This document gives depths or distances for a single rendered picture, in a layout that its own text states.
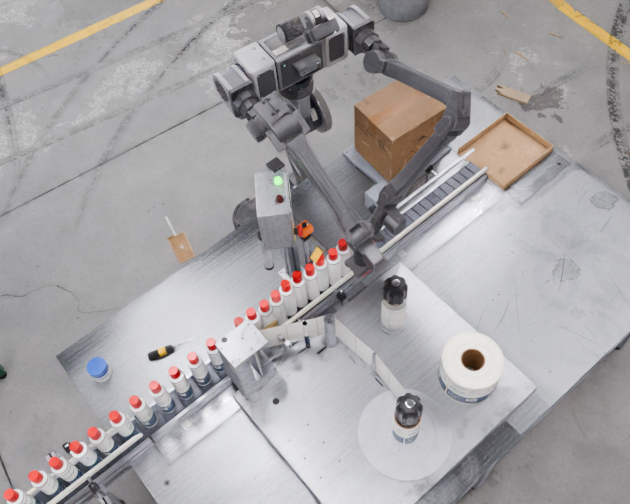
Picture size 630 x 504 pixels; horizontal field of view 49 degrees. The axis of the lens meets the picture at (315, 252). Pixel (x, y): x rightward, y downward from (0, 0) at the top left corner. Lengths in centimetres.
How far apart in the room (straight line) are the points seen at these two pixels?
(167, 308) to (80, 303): 119
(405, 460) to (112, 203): 245
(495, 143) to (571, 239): 54
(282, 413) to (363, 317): 46
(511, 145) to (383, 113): 63
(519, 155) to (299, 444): 153
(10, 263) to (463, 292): 251
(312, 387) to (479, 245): 88
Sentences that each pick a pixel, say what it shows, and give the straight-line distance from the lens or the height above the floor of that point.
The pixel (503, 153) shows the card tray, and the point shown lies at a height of 83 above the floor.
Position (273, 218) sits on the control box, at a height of 146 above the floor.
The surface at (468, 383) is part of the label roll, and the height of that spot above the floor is 102.
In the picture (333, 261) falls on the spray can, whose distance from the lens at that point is 247.
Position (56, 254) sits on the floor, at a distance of 407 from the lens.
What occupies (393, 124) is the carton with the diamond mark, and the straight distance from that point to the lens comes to 276.
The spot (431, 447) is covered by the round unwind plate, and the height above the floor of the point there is 89.
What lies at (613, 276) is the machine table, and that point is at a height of 83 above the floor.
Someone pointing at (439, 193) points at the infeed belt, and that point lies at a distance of 286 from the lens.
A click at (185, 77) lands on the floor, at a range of 469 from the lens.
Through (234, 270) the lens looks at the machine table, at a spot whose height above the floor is 83.
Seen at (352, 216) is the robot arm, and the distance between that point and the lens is 203.
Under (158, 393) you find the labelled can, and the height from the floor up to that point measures 105.
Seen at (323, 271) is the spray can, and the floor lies 102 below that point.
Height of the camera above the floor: 317
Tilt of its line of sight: 58 degrees down
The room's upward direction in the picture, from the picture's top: 6 degrees counter-clockwise
